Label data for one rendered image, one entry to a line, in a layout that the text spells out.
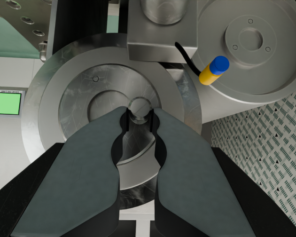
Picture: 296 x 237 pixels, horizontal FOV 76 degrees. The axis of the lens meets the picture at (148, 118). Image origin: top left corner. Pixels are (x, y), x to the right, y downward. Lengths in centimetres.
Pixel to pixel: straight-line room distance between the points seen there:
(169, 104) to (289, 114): 14
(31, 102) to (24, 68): 329
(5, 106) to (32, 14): 23
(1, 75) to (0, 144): 304
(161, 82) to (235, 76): 7
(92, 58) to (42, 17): 32
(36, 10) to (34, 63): 298
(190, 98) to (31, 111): 13
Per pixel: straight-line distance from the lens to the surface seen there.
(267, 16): 23
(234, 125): 34
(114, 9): 62
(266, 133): 27
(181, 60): 16
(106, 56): 17
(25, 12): 48
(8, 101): 58
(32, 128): 18
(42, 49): 57
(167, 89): 16
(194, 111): 16
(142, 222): 53
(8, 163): 58
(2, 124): 59
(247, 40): 21
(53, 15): 21
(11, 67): 357
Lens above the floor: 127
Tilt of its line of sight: 8 degrees down
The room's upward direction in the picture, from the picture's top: 178 degrees counter-clockwise
